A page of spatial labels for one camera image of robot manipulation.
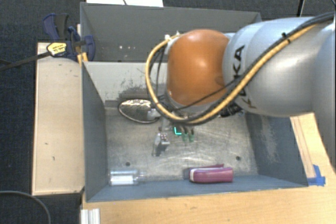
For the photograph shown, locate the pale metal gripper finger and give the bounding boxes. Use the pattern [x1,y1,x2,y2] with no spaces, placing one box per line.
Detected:
[152,132,162,157]
[158,133,170,157]

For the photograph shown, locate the black-rimmed oval mirror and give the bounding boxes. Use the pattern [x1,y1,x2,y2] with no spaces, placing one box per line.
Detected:
[118,99,161,124]

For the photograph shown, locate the clear plastic bottle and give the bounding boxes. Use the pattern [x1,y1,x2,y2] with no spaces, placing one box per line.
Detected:
[108,168,148,187]

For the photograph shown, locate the maroon and white oblong case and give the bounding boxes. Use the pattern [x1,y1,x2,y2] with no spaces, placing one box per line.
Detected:
[183,164,234,184]

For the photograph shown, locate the pale wood flat board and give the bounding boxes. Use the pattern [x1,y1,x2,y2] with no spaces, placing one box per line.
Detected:
[31,42,86,196]

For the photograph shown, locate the grey metal bin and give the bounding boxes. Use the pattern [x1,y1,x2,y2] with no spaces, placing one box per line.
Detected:
[79,2,309,203]

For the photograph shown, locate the black cylinder on white bracket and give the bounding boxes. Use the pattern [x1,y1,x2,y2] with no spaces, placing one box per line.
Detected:
[219,103,246,118]

